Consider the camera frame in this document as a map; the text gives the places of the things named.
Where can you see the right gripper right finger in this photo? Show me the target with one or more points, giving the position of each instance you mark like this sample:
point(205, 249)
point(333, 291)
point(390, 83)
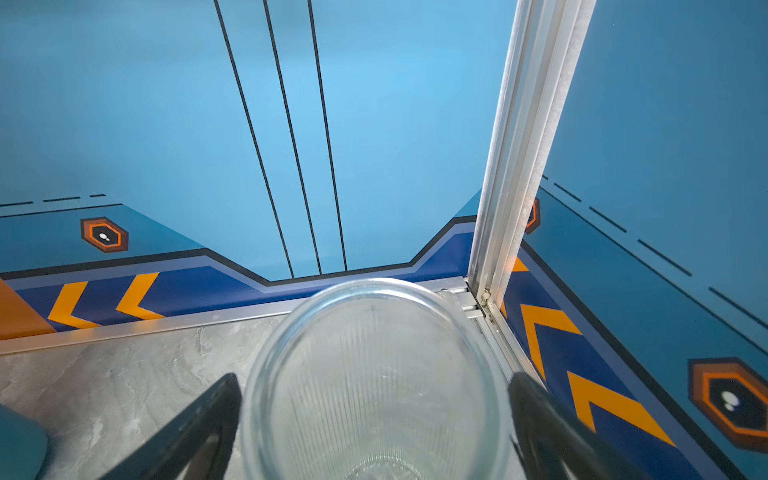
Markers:
point(554, 444)

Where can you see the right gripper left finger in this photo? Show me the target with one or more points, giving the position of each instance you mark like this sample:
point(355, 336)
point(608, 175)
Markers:
point(196, 444)

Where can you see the teal cylindrical vase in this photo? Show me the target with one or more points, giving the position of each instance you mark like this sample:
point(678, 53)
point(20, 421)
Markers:
point(24, 446)

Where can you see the clear glass cylinder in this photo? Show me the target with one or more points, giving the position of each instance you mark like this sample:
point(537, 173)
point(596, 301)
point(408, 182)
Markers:
point(376, 379)

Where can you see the right aluminium corner post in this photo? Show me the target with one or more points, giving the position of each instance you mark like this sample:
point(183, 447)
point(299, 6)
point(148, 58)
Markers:
point(545, 44)

